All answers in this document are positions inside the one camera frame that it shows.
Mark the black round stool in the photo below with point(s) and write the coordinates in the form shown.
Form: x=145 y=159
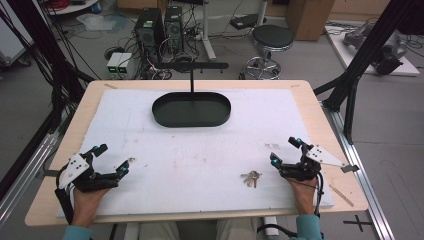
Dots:
x=271 y=41

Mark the white foam mat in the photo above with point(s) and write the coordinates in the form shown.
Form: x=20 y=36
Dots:
x=193 y=160

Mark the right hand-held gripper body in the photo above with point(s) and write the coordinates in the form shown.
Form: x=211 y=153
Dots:
x=306 y=163

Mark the black flat case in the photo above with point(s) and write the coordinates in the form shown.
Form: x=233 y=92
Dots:
x=246 y=21

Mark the white platform board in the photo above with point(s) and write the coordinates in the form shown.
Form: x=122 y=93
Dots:
x=350 y=58

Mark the person's legs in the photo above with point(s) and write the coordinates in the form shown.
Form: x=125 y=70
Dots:
x=160 y=231

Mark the grey machine on platform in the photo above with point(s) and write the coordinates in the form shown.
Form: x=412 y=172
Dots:
x=383 y=46

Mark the aluminium rail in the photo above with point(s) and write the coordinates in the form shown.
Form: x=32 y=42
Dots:
x=26 y=180
x=363 y=186

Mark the person's right hand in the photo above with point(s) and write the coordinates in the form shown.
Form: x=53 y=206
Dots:
x=304 y=195

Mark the clear plastic sheet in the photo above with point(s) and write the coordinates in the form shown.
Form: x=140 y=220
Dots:
x=96 y=22

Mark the black metal frame stand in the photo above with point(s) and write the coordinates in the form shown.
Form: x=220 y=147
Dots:
x=363 y=50
x=50 y=53

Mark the black key stand with tray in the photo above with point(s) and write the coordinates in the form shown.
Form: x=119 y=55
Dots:
x=191 y=110

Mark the small black computer tower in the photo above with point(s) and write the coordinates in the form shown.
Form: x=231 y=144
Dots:
x=174 y=28

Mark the large black computer tower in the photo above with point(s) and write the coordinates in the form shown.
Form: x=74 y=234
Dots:
x=148 y=31

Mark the white power supply unit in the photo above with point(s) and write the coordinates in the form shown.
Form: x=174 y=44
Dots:
x=113 y=65
x=126 y=65

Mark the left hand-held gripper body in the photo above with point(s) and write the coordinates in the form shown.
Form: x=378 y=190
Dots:
x=80 y=173

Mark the white desk leg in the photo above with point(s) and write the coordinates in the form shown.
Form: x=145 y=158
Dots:
x=207 y=30

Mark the round white table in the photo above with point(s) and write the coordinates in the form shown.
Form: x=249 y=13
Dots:
x=71 y=7

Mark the grey metal bracket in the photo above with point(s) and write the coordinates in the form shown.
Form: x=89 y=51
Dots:
x=50 y=173
x=350 y=168

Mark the thin wooden stick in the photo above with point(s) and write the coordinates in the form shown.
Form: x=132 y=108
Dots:
x=341 y=195

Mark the person's left hand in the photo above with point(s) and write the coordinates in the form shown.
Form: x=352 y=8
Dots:
x=87 y=203

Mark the bunch of keys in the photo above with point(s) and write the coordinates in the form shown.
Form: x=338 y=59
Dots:
x=252 y=178

